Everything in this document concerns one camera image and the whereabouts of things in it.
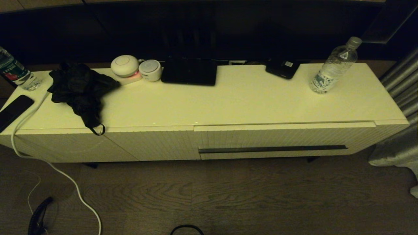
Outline white fluted drawer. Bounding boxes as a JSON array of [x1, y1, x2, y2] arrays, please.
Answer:
[[194, 121, 377, 160]]

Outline clear plastic water bottle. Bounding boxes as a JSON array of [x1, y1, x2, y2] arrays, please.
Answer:
[[310, 37, 363, 94]]

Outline white low cabinet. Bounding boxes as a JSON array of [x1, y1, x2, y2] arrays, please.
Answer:
[[0, 63, 411, 164]]

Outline black router box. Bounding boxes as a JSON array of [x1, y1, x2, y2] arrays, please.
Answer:
[[161, 56, 218, 86]]

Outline white cylindrical speaker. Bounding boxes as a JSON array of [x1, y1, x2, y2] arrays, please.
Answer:
[[138, 59, 162, 82]]

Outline white flat charging base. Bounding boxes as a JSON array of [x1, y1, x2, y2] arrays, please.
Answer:
[[113, 71, 143, 86]]

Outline small black labelled box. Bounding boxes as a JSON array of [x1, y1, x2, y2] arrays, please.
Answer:
[[265, 60, 301, 80]]

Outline large black television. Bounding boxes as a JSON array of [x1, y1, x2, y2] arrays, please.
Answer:
[[0, 1, 387, 66]]

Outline white dome shaped device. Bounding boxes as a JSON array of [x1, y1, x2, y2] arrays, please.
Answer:
[[110, 55, 140, 78]]

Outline black crumpled cloth bag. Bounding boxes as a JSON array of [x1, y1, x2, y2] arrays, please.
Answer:
[[47, 62, 121, 136]]

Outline grey curtain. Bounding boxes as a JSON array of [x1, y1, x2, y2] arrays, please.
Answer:
[[368, 47, 418, 183]]

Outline black smartphone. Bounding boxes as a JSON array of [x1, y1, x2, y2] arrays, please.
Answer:
[[0, 95, 35, 133]]

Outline green labelled water bottle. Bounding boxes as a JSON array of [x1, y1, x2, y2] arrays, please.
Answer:
[[0, 46, 41, 91]]

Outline dark angular panel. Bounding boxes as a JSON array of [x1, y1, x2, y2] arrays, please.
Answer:
[[361, 0, 418, 44]]

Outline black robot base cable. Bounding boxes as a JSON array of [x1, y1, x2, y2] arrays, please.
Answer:
[[170, 224, 204, 235]]

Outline thin white cable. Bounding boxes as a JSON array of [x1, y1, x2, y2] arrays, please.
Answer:
[[27, 170, 42, 216]]

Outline thick white power cable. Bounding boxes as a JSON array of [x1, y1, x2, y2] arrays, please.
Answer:
[[10, 91, 102, 235]]

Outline black coiled cable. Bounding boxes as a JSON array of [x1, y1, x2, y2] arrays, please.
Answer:
[[28, 196, 54, 235]]

